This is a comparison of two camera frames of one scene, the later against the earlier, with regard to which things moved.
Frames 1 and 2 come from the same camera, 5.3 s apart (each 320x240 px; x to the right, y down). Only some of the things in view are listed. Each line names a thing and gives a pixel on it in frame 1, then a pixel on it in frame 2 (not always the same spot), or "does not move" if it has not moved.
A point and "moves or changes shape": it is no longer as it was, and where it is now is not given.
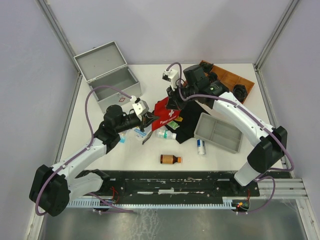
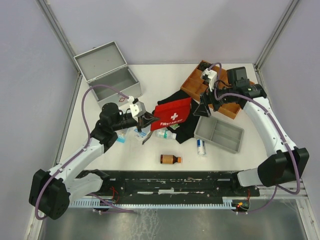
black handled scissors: (147, 137) does not move
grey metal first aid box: (106, 71) does not move
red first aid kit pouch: (162, 115) moves or changes shape
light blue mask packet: (122, 136) does not move
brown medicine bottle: (168, 159) does not move
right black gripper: (174, 102) → (203, 109)
